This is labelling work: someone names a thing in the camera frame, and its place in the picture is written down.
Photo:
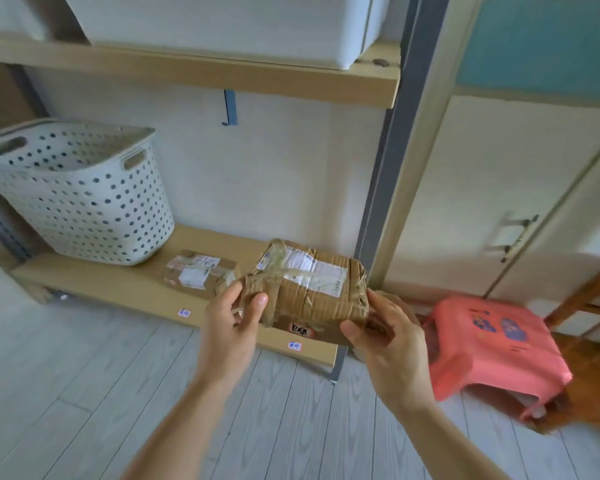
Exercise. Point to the person's left hand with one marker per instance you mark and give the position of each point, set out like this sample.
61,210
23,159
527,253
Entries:
230,339

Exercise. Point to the person's right hand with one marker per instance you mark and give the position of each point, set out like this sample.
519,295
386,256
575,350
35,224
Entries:
400,364

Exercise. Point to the small taped cardboard parcel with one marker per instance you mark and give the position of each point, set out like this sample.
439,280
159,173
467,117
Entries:
195,274

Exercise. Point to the large cardboard parcel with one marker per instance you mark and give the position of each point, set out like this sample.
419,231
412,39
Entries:
310,289

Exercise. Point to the grey metal beige board shelf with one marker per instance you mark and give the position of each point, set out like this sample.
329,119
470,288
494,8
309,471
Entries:
130,287

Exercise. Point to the wooden shelf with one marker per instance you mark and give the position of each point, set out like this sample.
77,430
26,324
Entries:
585,384

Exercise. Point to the person's left forearm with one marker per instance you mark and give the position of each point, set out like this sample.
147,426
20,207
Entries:
180,434

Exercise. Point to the pink plastic stool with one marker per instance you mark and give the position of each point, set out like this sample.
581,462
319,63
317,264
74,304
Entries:
500,354

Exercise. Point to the white perforated laundry basket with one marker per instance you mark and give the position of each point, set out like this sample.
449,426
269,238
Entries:
80,204

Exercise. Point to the white cabinet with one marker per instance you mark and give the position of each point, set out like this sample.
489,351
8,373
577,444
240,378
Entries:
505,159

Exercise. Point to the blue measuring strip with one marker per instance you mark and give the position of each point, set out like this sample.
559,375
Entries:
229,107

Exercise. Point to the white storage bin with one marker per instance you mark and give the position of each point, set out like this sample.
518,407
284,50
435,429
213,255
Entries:
220,24

